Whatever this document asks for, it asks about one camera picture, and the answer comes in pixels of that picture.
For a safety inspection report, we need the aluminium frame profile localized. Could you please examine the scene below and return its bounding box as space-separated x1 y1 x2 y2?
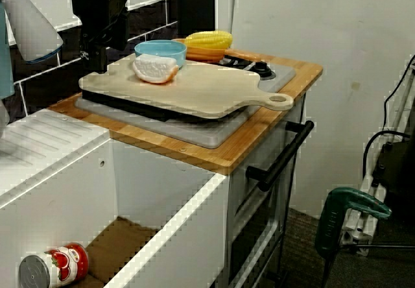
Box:
343 64 415 258

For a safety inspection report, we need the tomato print tin can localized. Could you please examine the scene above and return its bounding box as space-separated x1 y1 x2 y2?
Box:
18 242 90 288

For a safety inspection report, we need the black floor cable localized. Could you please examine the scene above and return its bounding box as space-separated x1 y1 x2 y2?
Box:
320 242 415 288

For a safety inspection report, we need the black oven door handle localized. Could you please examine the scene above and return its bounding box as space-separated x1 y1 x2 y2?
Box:
245 120 314 192

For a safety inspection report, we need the yellow toy corn cob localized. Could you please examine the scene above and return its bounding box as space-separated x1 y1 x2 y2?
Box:
184 30 233 50

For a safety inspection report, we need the dark box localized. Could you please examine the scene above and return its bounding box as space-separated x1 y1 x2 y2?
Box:
372 138 415 217

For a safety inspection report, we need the light blue plastic bowl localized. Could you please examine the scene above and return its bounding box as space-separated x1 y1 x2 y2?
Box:
134 40 188 71

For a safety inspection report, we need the thin black cable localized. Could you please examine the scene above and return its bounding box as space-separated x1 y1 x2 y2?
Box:
383 54 415 133

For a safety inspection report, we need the white toy kitchen cabinet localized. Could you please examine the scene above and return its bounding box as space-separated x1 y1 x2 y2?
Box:
226 93 307 288

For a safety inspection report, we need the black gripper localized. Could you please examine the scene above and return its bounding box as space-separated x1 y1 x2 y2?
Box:
70 0 131 73

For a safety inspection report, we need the dark tile backsplash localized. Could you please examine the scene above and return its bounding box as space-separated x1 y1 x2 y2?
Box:
9 0 178 123

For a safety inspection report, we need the grey toy stove top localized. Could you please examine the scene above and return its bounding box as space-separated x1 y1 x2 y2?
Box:
74 59 296 149

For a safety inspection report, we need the wooden cutting board with handle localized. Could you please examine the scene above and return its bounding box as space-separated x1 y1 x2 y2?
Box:
78 53 294 119

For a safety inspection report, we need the thick black cable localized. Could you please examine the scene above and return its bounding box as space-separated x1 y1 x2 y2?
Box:
362 130 412 185

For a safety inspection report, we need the black burner grate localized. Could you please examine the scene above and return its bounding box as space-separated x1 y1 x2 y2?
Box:
220 54 257 72
80 88 250 123

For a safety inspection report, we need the green clamp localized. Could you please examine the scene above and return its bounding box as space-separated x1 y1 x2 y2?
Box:
314 186 392 266

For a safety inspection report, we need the black stove knob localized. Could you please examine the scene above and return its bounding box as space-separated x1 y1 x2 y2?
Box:
252 61 277 81

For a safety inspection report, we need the white toy bread slice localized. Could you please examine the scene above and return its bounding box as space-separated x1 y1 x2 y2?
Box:
132 54 179 84

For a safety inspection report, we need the orange toy frying pan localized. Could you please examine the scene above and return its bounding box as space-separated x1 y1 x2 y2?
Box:
171 38 270 64

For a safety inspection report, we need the wooden countertop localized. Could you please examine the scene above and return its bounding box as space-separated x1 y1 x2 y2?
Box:
48 54 324 176

